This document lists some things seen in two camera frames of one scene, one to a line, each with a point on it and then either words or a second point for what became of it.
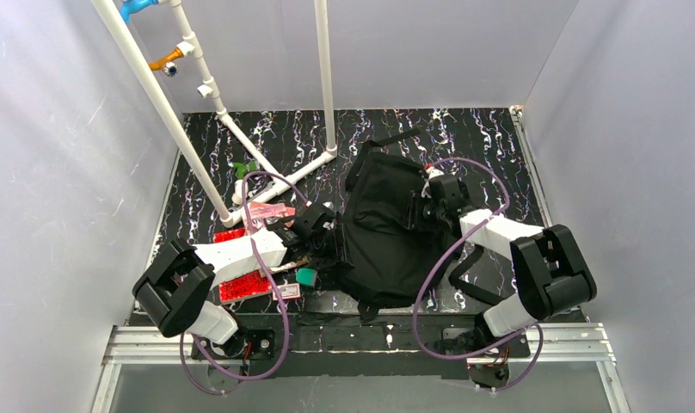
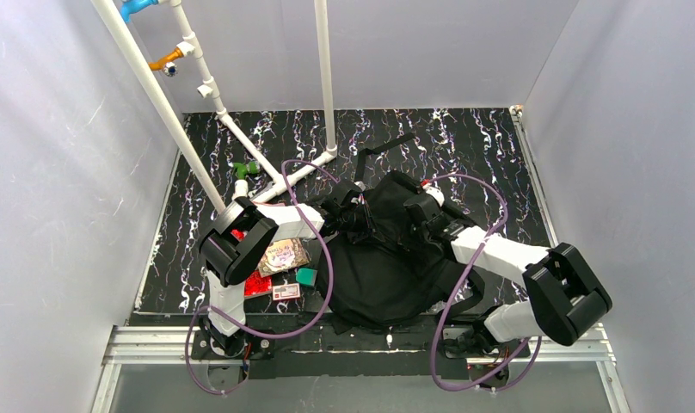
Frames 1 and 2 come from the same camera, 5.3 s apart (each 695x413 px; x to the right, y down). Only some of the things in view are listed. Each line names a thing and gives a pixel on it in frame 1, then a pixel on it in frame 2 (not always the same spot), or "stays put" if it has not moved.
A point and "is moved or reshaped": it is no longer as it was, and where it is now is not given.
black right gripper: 415,210 -> 412,204
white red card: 287,291 stays put
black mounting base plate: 329,345 stays put
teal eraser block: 306,276 stays put
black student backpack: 397,251 is moved or reshaped
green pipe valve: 242,169 stays put
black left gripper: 329,239 -> 355,206
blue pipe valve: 129,7 stays put
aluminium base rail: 587,344 stays put
